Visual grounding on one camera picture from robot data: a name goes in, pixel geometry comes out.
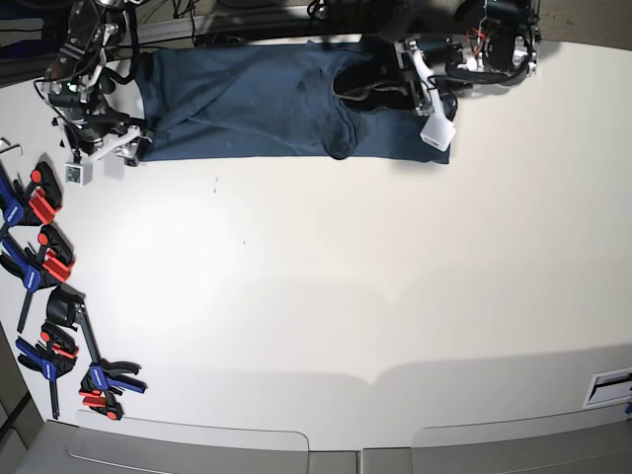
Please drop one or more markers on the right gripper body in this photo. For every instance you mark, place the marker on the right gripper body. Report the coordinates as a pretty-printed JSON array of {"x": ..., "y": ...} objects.
[{"x": 93, "y": 137}]

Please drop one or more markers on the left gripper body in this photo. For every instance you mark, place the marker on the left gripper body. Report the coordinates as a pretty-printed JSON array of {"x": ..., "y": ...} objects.
[{"x": 419, "y": 79}]

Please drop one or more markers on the dark blue T-shirt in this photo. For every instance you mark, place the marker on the dark blue T-shirt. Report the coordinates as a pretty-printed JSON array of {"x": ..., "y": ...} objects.
[{"x": 267, "y": 101}]

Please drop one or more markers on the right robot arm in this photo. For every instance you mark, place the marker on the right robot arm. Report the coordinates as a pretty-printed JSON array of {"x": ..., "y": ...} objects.
[{"x": 101, "y": 51}]

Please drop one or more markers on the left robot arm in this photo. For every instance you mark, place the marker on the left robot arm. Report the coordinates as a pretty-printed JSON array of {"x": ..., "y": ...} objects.
[{"x": 497, "y": 46}]

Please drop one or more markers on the metal hex key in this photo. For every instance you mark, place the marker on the metal hex key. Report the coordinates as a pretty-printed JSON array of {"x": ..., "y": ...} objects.
[{"x": 7, "y": 146}]

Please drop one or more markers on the top blue red bar clamp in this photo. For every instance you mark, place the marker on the top blue red bar clamp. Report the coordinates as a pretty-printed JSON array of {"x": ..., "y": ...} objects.
[{"x": 36, "y": 204}]

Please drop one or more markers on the blue red bar clamp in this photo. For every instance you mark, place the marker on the blue red bar clamp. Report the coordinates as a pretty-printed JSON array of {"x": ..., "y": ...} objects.
[
  {"x": 53, "y": 357},
  {"x": 49, "y": 267},
  {"x": 36, "y": 204},
  {"x": 105, "y": 381}
]

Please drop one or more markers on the bottom blue red bar clamp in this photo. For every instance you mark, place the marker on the bottom blue red bar clamp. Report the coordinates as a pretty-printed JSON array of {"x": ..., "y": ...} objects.
[{"x": 105, "y": 381}]

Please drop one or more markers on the grey chair back left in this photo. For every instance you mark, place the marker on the grey chair back left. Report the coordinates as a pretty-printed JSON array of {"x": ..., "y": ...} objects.
[{"x": 60, "y": 448}]

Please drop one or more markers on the grey chair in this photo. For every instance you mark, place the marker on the grey chair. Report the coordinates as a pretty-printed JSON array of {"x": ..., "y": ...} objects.
[
  {"x": 60, "y": 448},
  {"x": 591, "y": 441}
]

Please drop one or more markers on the grey chair back right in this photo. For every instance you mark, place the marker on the grey chair back right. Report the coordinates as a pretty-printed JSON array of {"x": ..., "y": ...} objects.
[{"x": 591, "y": 441}]

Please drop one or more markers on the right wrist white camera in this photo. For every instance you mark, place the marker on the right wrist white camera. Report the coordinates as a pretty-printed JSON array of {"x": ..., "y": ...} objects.
[{"x": 80, "y": 174}]

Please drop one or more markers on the wrist white camera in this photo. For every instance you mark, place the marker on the wrist white camera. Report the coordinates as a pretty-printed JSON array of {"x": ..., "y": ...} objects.
[
  {"x": 80, "y": 174},
  {"x": 438, "y": 132}
]

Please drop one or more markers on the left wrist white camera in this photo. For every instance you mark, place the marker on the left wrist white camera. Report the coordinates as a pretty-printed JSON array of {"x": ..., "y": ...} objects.
[{"x": 438, "y": 132}]

